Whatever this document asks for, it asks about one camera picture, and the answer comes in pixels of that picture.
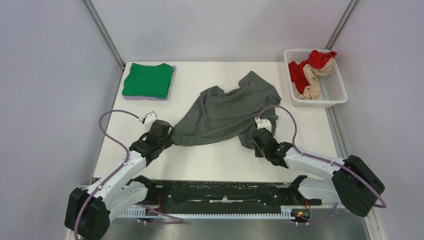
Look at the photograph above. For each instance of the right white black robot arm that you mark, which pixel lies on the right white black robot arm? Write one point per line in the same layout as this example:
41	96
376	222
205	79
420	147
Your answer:
349	182

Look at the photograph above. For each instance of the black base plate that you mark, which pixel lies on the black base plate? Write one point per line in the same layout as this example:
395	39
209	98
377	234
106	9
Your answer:
222	197

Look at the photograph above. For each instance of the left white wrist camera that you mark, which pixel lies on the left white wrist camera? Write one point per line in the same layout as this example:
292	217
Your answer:
148	118

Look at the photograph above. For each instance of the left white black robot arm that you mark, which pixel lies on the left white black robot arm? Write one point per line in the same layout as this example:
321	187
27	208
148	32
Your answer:
91	211

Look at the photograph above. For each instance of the dark grey t shirt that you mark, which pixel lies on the dark grey t shirt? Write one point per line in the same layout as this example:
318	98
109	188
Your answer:
217	116

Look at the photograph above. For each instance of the white plastic basket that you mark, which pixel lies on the white plastic basket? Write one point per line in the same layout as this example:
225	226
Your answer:
314	78

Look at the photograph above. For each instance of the right aluminium frame post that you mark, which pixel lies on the right aluminium frame post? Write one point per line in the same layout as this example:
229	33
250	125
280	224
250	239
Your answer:
341	24

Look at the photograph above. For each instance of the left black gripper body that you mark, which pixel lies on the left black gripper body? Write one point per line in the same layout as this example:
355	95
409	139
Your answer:
166	143

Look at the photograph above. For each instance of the folded green t shirt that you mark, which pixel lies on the folded green t shirt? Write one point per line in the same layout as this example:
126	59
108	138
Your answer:
145	81

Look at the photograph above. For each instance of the white slotted cable duct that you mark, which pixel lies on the white slotted cable duct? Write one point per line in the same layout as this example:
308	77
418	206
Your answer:
284	214

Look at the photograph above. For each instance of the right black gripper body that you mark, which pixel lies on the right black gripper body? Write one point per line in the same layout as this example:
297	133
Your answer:
259	152

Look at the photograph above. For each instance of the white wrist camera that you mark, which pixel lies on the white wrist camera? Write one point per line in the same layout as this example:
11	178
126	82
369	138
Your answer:
263	123
148	118

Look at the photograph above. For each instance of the aluminium frame post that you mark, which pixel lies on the aluminium frame post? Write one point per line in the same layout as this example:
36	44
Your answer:
341	24
92	11

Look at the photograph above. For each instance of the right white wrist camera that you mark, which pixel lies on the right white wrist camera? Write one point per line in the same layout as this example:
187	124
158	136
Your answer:
263	123

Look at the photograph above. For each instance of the left aluminium frame post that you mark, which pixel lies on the left aluminium frame post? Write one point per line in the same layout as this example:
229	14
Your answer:
92	11

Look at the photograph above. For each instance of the beige t shirt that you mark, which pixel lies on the beige t shirt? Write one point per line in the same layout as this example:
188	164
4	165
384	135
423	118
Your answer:
313	79

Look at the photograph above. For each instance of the aluminium front rail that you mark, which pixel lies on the aluminium front rail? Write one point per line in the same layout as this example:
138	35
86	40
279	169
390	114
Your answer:
311	188

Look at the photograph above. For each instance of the red t shirt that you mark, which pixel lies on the red t shirt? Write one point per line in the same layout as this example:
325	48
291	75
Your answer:
303	71

